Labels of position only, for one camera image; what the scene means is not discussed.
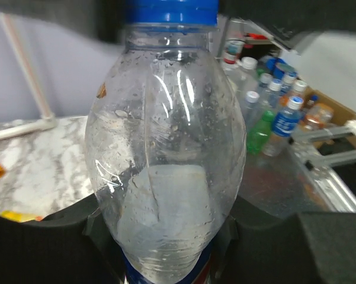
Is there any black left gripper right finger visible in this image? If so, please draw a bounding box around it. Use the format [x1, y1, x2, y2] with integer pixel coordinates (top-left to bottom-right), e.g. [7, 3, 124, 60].
[213, 197, 356, 283]

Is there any green plastic bottle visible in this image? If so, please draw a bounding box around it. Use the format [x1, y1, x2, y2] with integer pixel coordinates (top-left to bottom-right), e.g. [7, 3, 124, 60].
[246, 110, 275, 154]

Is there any white PVC pipe frame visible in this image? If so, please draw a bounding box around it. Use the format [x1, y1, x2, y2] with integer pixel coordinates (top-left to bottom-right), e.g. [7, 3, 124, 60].
[0, 13, 57, 141]

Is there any cardboard box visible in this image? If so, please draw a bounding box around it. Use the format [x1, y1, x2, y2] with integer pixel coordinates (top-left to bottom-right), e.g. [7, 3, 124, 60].
[303, 87, 356, 129]

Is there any yellow bottle near centre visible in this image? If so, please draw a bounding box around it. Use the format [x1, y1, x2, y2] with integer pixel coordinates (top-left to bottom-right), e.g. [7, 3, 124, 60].
[0, 211, 43, 222]

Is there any blue bottle cap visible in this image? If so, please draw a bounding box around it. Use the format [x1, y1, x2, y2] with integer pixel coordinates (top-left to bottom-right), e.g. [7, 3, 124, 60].
[124, 0, 219, 26]

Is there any bottle with blue label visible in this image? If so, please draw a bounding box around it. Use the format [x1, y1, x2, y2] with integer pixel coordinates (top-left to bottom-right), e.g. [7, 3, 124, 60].
[262, 96, 304, 157]

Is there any aluminium frame rail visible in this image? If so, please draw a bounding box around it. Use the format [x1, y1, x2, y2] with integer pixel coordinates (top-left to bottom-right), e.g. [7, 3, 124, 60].
[289, 119, 356, 213]

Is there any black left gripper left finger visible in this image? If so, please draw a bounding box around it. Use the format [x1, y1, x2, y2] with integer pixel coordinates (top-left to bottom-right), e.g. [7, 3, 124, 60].
[0, 195, 124, 283]

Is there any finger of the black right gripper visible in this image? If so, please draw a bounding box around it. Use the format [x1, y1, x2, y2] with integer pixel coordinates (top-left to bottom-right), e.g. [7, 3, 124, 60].
[219, 0, 356, 38]
[0, 0, 125, 44]

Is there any clear bottle blue label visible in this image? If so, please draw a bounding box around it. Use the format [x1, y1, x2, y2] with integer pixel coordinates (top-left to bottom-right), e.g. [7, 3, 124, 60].
[85, 24, 246, 283]

